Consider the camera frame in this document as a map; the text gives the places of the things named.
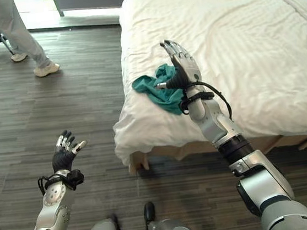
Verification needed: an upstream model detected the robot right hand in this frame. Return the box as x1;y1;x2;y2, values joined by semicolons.
149;35;204;92

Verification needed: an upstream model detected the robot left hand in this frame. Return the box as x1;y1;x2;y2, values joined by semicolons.
48;128;90;174

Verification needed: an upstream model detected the white bed sheet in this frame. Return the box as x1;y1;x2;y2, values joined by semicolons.
97;0;307;167

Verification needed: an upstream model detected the teal green garment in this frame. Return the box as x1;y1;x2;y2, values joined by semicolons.
129;62;186;120

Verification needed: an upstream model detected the person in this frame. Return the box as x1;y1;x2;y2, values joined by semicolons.
0;0;61;82

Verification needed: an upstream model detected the wooden bed frame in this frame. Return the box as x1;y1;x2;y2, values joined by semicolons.
126;129;307;175

